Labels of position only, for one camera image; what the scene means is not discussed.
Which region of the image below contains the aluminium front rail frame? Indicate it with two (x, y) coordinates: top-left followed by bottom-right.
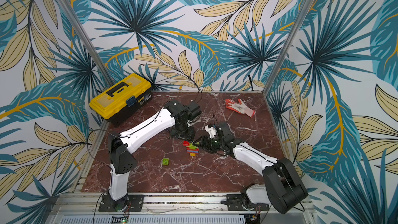
(46, 192), (320, 224)

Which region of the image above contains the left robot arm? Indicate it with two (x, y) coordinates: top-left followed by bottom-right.
(107, 100), (202, 202)

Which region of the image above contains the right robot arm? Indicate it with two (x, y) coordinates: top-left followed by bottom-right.
(194, 122), (308, 214)

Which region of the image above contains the red white work glove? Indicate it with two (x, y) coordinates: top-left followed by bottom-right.
(225, 99), (255, 118)

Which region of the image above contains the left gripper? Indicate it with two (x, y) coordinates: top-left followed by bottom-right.
(170, 120), (197, 143)

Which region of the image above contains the long green lego brick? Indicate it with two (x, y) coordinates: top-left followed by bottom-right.
(187, 143), (199, 150)

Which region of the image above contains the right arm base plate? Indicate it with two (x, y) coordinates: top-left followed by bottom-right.
(221, 194), (270, 211)

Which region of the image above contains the green square lego brick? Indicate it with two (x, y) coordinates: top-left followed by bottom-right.
(162, 158), (170, 166)

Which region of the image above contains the yellow black toolbox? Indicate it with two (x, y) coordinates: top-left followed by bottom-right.
(89, 74), (152, 127)

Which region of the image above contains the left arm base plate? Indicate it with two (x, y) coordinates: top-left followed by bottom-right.
(98, 194), (144, 212)

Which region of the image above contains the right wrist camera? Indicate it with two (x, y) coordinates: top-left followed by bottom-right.
(205, 125), (218, 139)

